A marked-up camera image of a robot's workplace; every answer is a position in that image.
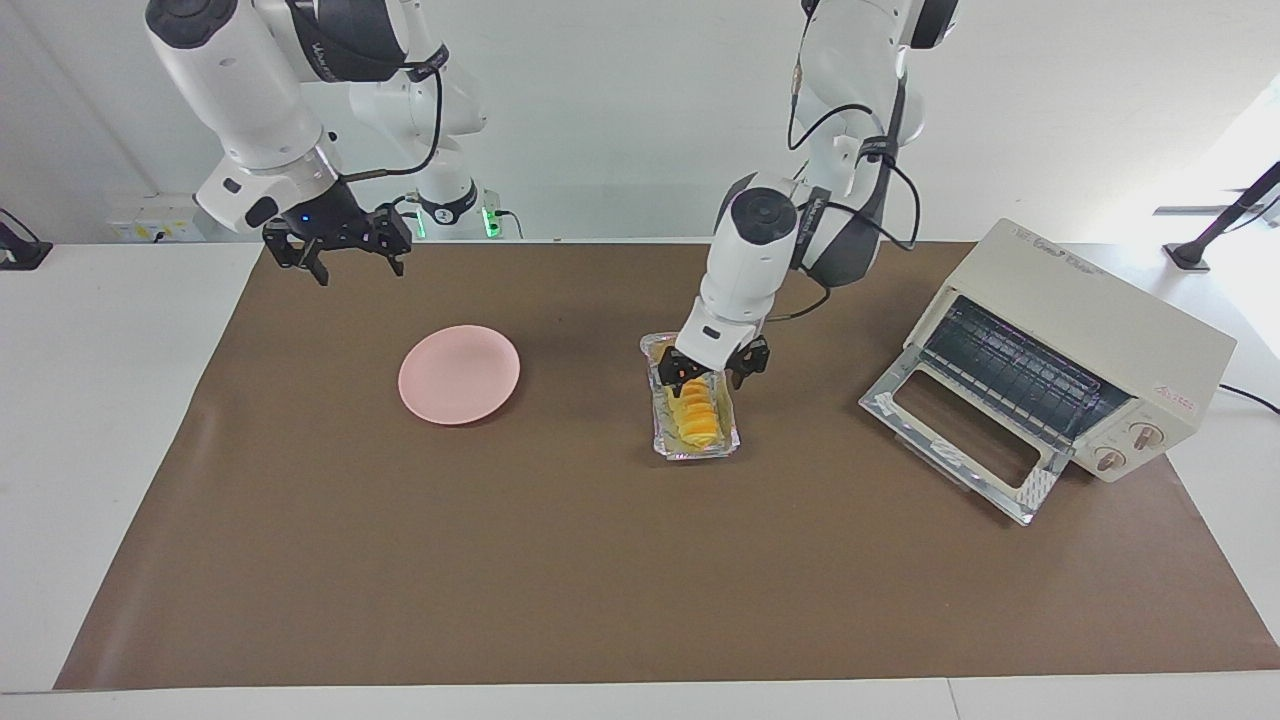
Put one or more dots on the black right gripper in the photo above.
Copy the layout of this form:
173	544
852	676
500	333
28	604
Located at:
330	220

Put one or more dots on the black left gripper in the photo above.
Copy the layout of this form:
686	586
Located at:
718	366

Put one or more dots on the sliced yellow bread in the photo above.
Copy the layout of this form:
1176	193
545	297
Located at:
697	420

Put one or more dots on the aluminium foil tray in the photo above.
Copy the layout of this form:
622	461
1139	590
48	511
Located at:
730	430

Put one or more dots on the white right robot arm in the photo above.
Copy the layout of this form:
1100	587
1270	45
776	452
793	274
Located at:
250	90

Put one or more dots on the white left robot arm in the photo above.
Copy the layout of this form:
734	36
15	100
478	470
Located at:
760	240

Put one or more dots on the glass oven door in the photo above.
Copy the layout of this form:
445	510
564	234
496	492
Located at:
960	440

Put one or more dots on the metal oven rack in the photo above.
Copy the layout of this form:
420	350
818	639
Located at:
1020	365

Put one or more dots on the cream toaster oven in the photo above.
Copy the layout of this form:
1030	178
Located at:
1090	320

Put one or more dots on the oven control knob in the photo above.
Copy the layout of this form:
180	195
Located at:
1146	435
1110	460

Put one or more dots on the pink round plate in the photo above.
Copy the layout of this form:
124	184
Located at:
458	375

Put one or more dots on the brown table mat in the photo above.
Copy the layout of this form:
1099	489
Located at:
600	570

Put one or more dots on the black clamp object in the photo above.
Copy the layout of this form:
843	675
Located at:
22	250

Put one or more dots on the black stand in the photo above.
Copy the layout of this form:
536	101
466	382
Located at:
1225	215

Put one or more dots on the white wall socket box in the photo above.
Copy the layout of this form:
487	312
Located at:
160	218

